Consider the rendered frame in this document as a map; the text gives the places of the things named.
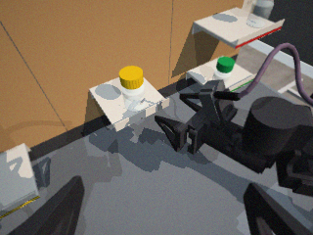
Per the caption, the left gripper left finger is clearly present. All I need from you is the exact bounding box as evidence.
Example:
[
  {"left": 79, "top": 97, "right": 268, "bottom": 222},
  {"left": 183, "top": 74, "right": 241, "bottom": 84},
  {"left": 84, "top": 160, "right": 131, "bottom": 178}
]
[{"left": 7, "top": 176, "right": 85, "bottom": 235}]

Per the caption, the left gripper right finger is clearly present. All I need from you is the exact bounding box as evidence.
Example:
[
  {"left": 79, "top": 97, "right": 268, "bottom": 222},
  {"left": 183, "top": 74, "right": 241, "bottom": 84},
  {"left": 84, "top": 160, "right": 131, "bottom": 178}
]
[{"left": 244, "top": 183, "right": 313, "bottom": 235}]

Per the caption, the clear glass bottle with yellow cap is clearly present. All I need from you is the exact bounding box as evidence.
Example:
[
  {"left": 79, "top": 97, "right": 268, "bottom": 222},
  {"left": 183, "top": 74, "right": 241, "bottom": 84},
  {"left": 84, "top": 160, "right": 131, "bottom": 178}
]
[{"left": 119, "top": 66, "right": 146, "bottom": 112}]

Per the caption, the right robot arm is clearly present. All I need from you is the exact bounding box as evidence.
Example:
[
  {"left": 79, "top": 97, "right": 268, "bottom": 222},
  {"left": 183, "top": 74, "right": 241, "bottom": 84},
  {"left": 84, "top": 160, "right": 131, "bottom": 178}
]
[{"left": 199, "top": 79, "right": 313, "bottom": 197}]

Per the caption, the clear bottle with green cap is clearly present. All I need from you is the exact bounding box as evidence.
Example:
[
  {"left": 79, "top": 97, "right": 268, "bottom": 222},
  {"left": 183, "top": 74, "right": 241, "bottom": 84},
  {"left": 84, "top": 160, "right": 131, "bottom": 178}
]
[{"left": 212, "top": 57, "right": 235, "bottom": 87}]

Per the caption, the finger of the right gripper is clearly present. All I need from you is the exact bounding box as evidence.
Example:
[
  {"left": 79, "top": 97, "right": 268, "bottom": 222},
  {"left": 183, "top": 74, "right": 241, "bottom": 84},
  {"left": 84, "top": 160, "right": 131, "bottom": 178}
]
[
  {"left": 180, "top": 93, "right": 202, "bottom": 112},
  {"left": 155, "top": 116, "right": 185, "bottom": 153}
]

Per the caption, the clear bottle with red cap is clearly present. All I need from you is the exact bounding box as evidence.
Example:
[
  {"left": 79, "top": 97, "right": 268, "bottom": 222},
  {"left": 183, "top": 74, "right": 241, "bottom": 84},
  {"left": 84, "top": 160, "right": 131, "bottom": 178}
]
[{"left": 246, "top": 0, "right": 274, "bottom": 28}]

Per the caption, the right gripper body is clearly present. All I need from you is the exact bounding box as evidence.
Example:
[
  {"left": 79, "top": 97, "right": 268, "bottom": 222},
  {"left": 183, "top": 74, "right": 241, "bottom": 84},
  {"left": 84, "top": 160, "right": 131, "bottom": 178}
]
[{"left": 177, "top": 99, "right": 243, "bottom": 157}]

